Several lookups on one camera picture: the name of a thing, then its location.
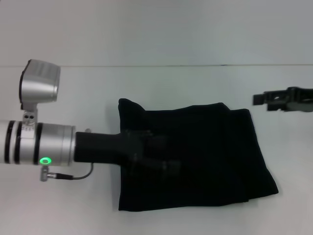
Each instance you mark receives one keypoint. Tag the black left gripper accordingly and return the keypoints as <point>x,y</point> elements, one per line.
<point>102,149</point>

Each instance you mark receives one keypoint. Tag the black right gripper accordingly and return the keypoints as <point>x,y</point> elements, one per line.
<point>302,100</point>

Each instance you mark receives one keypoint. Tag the black t-shirt with white print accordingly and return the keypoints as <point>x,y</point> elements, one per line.
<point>207,147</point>

